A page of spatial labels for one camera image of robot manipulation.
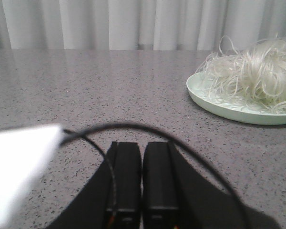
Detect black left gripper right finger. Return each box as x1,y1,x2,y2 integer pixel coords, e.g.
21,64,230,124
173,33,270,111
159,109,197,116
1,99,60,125
143,142,280,229

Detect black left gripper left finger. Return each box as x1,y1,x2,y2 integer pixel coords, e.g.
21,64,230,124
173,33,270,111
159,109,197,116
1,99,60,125
48,142,141,229

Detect white vermicelli bundle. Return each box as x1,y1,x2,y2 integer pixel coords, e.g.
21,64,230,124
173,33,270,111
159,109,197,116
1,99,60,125
196,37,286,115

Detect white blurred label tag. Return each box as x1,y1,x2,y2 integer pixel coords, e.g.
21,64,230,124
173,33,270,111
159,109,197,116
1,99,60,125
0,124,64,229

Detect pale green plate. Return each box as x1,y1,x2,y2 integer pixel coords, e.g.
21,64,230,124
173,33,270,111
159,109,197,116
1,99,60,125
186,73,286,125

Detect white pleated curtain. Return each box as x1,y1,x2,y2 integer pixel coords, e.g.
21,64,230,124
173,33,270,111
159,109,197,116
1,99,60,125
0,0,286,51

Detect thin black cable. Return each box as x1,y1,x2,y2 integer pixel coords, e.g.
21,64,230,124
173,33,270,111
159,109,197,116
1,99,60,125
61,122,246,229

